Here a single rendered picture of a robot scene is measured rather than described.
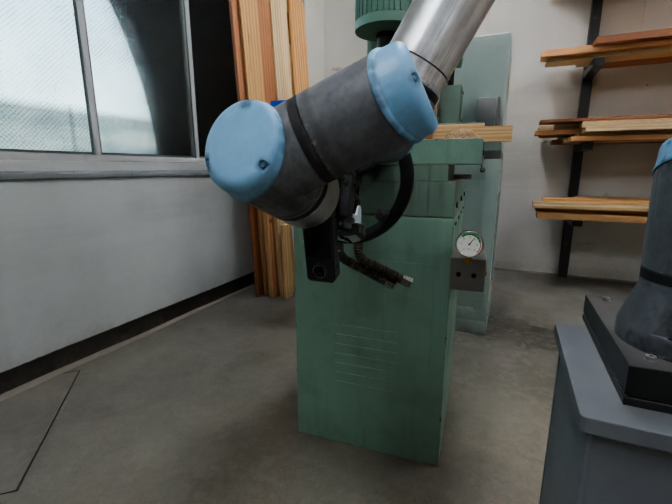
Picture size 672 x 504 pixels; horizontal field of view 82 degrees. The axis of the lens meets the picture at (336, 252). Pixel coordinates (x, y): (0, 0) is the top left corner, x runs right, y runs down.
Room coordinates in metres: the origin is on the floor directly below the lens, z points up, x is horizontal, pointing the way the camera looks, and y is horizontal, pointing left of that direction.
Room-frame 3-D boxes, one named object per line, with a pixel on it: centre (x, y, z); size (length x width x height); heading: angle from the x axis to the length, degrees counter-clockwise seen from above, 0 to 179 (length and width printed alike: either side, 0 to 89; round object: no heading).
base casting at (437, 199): (1.29, -0.18, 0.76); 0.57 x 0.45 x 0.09; 160
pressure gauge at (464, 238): (0.89, -0.31, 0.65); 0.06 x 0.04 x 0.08; 70
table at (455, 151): (1.08, -0.08, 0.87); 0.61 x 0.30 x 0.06; 70
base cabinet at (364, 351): (1.29, -0.18, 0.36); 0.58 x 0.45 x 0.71; 160
